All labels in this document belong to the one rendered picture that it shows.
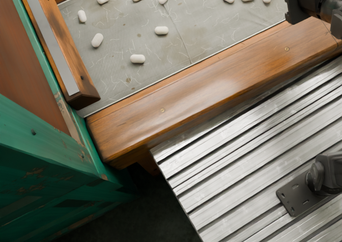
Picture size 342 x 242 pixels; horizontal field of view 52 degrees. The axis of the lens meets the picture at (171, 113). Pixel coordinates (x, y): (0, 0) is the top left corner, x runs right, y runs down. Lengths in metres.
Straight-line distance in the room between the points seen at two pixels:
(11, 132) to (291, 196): 0.65
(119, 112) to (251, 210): 0.37
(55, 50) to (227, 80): 0.37
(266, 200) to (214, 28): 0.42
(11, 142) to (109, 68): 0.52
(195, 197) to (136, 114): 0.24
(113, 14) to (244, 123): 0.42
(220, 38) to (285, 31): 0.15
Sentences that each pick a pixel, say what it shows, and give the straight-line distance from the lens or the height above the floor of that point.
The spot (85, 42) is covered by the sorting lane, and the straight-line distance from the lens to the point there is 0.89.
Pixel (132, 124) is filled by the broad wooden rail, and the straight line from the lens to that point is 0.77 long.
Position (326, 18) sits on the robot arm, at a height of 0.96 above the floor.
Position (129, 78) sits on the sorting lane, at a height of 0.74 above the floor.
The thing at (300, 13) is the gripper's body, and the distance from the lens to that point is 0.74.
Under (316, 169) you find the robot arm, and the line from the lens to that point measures 0.76.
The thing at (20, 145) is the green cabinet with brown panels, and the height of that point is 1.17.
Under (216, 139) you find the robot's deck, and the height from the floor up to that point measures 0.67.
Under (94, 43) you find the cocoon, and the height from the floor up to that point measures 0.76.
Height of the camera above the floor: 1.51
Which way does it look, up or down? 75 degrees down
